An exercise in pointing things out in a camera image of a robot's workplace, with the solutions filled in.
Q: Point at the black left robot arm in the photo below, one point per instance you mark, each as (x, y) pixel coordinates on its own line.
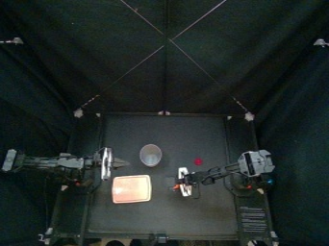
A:
(46, 162)

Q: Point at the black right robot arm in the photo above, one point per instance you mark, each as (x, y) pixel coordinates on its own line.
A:
(252, 164)

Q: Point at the pink square plate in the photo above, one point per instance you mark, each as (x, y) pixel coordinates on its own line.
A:
(131, 189)

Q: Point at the small red toy piece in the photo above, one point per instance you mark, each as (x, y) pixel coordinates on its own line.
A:
(198, 161)

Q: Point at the grey plastic cup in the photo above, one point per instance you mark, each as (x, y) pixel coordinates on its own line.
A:
(149, 155)

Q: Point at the silver table corner clamp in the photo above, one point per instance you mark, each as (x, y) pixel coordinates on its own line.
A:
(248, 116)
(77, 112)

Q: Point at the silver table edge clamp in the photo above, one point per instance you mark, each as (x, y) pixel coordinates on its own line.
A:
(163, 112)

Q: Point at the white printed label sticker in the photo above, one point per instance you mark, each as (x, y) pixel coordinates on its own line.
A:
(252, 219)

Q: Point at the black cloth backdrop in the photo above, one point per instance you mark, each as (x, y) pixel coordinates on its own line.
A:
(164, 54)

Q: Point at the silver frame corner bracket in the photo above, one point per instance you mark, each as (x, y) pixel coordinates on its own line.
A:
(319, 42)
(12, 41)

